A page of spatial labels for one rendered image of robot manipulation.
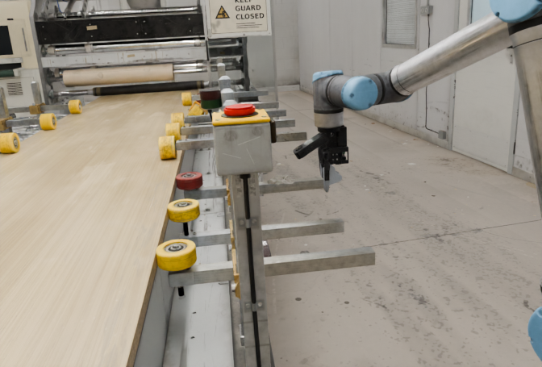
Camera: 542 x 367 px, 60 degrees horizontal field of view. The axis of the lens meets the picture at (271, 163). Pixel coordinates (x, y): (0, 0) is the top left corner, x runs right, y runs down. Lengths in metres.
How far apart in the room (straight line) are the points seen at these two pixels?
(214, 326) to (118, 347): 0.53
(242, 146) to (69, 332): 0.41
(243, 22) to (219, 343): 2.78
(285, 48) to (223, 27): 6.69
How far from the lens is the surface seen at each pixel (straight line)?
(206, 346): 1.19
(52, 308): 0.89
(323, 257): 1.02
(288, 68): 10.30
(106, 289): 0.90
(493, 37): 1.15
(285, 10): 10.27
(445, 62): 1.23
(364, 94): 1.31
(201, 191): 1.46
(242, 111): 0.58
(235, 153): 0.58
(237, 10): 3.63
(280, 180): 1.47
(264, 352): 0.73
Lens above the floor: 1.32
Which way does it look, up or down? 16 degrees down
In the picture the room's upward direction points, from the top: 3 degrees counter-clockwise
